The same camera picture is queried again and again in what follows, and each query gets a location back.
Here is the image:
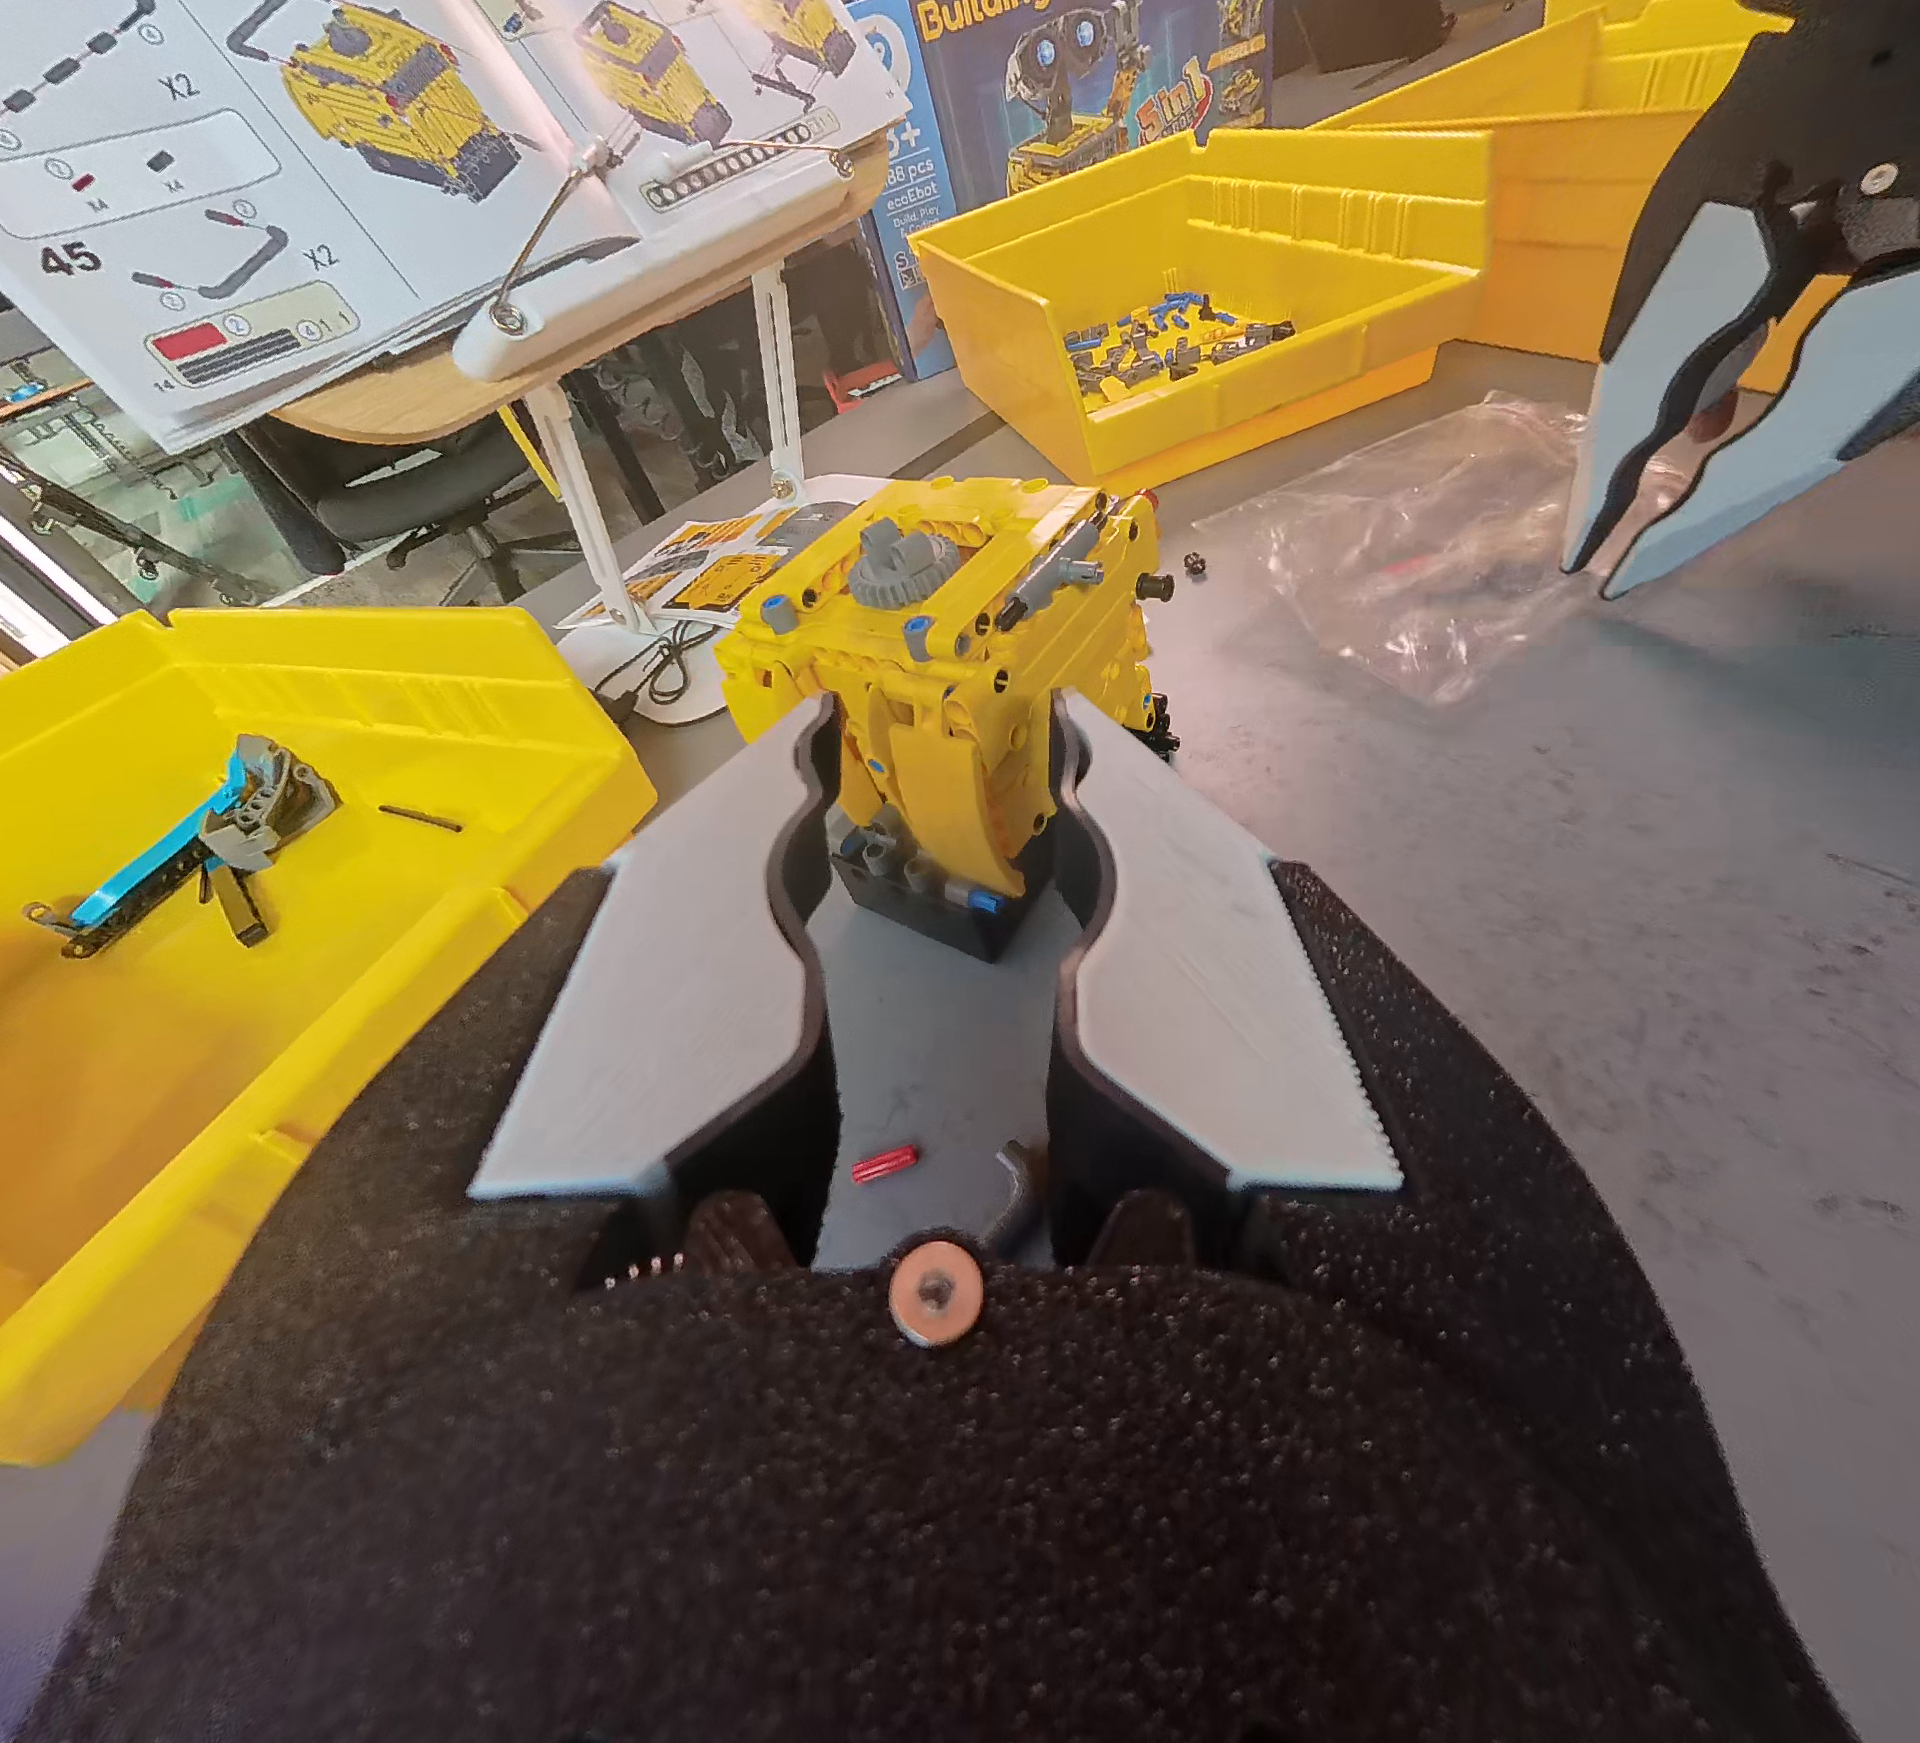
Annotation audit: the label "black office chair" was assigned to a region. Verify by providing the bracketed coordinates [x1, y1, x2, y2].
[262, 424, 590, 608]

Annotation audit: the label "black cable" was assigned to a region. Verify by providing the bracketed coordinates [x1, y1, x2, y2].
[592, 626, 726, 714]

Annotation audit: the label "blue and black lego piece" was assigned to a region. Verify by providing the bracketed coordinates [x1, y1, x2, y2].
[22, 733, 345, 959]

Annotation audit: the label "yellow sticker sheet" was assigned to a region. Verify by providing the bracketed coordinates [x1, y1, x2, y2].
[622, 506, 873, 620]

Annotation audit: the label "pile of small lego pieces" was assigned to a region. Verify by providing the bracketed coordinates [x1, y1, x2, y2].
[1062, 292, 1302, 410]

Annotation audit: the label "grey lego handle assembly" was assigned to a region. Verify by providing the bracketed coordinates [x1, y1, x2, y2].
[983, 1139, 1056, 1259]

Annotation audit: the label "yellow lego vehicle model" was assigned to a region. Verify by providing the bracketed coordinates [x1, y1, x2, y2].
[712, 478, 1183, 967]

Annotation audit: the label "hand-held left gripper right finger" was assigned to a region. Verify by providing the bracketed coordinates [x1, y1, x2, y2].
[1046, 690, 1411, 1267]

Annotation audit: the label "blue lego kit box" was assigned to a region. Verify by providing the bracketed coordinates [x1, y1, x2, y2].
[841, 0, 1280, 388]

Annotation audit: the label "clear plastic bag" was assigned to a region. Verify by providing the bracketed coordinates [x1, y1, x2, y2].
[1193, 394, 1701, 710]

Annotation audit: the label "lego instruction booklet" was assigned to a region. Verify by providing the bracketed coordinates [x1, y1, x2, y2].
[0, 0, 920, 456]

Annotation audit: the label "white and wooden book stand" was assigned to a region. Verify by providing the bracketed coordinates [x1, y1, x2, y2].
[271, 146, 891, 725]

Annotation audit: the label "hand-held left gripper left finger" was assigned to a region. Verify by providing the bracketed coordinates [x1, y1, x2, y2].
[464, 694, 841, 1271]

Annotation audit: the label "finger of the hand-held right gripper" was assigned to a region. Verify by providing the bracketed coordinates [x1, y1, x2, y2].
[1560, 196, 1794, 578]
[1599, 270, 1920, 602]

